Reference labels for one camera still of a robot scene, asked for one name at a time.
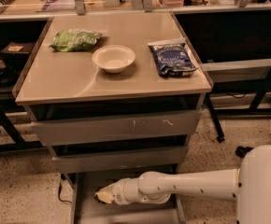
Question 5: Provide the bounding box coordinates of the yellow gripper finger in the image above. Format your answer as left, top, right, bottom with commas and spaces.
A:
95, 184, 118, 204

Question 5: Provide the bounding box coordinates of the grey drawer cabinet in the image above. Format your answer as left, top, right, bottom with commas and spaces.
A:
14, 12, 212, 216

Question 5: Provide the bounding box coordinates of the blue chip bag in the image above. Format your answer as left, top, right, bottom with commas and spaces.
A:
148, 38, 197, 77

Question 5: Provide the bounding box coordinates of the green chip bag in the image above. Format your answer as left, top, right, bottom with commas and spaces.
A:
50, 29, 102, 52

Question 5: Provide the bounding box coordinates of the black box under desk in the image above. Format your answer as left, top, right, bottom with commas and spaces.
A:
0, 42, 35, 62

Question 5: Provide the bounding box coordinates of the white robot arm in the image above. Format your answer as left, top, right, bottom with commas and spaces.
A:
94, 145, 271, 224

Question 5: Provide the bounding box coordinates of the black cable on floor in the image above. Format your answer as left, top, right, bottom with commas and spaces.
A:
57, 173, 73, 205

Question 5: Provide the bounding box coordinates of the open bottom grey drawer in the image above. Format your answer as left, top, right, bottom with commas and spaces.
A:
71, 165, 186, 224

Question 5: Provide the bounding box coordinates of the white bowl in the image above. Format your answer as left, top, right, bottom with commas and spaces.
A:
92, 45, 136, 74

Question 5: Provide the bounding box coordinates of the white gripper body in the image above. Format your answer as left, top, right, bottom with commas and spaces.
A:
112, 178, 139, 205

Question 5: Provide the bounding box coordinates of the top grey drawer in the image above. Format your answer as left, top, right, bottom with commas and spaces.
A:
32, 110, 201, 147

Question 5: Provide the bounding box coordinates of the black rxbar chocolate bar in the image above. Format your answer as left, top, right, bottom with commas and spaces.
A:
94, 194, 107, 204

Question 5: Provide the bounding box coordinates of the middle grey drawer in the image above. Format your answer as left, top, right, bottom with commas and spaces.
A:
52, 146, 188, 174

